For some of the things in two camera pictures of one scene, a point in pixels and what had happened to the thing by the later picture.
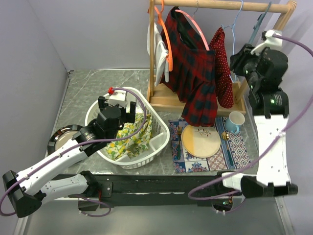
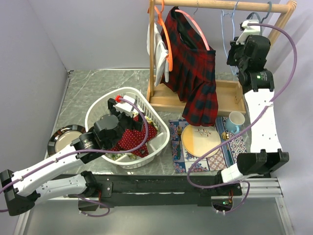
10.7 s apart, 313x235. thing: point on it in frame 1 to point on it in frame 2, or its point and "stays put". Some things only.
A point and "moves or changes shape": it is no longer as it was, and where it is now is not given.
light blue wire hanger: (232, 25) to (222, 15)
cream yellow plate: (200, 142) stays put
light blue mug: (235, 119) stays put
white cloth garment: (161, 60) stays put
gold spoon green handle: (225, 136) stays put
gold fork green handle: (179, 129) stays put
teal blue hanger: (260, 20) moves or changes shape
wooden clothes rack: (159, 95) stays put
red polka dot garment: (224, 96) to (130, 139)
